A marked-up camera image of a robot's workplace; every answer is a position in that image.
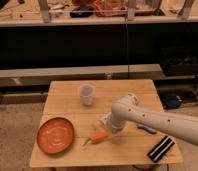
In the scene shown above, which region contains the orange carrot pepper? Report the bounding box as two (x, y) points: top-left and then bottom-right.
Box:
(82, 131), (110, 146)

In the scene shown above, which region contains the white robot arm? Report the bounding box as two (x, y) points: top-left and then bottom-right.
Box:
(107, 93), (198, 146)

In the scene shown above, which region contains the translucent ceramic cup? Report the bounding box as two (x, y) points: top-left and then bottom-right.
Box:
(78, 84), (94, 106)

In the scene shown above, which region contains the white tube bottle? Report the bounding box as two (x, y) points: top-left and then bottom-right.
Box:
(99, 113), (109, 126)

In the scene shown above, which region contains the wooden table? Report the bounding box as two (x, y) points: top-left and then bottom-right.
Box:
(29, 78), (185, 169)

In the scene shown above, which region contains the black white striped block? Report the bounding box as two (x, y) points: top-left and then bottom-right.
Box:
(147, 136), (175, 163)

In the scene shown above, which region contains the orange plate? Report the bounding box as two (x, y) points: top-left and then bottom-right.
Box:
(37, 117), (75, 155)

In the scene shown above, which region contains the black bag on floor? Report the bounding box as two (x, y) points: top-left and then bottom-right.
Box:
(162, 94), (182, 109)

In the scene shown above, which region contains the long wooden bench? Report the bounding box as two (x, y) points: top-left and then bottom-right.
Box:
(0, 64), (162, 87)

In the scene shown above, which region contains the cluttered back shelf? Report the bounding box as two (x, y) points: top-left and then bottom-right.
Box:
(0, 0), (198, 27)

